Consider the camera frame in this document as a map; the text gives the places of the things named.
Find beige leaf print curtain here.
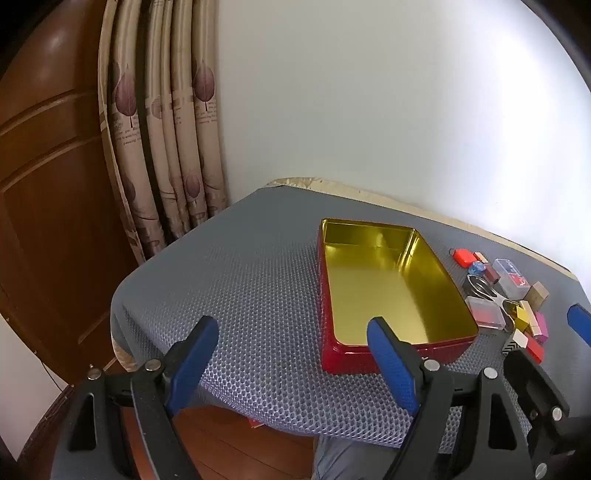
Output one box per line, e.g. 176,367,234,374
97,0,230,266

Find red small box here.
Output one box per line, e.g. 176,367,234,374
524,339,546,365

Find silver metal clamp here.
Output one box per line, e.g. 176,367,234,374
466,274,515,333

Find red tin box gold inside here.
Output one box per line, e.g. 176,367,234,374
317,218,479,376

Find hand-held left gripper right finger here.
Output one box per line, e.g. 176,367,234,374
366,316,532,480

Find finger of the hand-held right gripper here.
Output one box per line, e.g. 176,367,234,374
502,348,591,480
567,304,591,347

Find clear playing card box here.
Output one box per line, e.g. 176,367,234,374
492,258,532,300

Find dark red small block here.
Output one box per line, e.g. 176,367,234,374
475,251,499,283

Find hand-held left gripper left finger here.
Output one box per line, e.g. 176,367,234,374
51,315,220,480

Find pink small box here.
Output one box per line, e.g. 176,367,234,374
531,313,550,344

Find person's grey trouser leg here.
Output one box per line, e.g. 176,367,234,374
311,434,416,480

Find brown wooden door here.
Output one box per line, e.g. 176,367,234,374
0,9,141,388

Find clear box pink insert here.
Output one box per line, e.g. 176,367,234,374
465,296,509,330

